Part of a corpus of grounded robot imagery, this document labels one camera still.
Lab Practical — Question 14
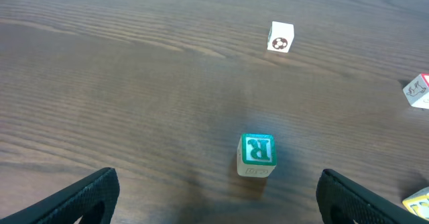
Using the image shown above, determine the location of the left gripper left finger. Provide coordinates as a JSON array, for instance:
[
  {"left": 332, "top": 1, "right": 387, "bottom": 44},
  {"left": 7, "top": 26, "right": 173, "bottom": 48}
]
[{"left": 1, "top": 168, "right": 120, "bottom": 224}]

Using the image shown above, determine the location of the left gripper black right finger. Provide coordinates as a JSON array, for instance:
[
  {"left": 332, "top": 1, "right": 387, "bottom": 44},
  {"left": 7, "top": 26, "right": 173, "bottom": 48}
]
[{"left": 316, "top": 169, "right": 427, "bottom": 224}]

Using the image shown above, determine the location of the red letter A block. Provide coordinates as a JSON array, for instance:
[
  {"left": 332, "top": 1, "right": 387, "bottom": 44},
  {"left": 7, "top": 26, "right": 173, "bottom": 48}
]
[{"left": 403, "top": 73, "right": 429, "bottom": 109}]

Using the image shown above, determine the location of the plain wooden block centre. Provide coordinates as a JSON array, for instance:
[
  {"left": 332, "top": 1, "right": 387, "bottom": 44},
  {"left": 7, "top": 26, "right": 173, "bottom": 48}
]
[{"left": 402, "top": 187, "right": 429, "bottom": 220}]

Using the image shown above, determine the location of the green letter R block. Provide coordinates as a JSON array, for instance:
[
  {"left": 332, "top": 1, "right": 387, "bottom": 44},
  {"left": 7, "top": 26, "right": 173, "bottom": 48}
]
[{"left": 237, "top": 133, "right": 277, "bottom": 178}]

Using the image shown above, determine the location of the plain block with black drawing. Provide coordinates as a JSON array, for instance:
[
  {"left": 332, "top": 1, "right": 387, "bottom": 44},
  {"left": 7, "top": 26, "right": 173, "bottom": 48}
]
[{"left": 267, "top": 21, "right": 294, "bottom": 53}]

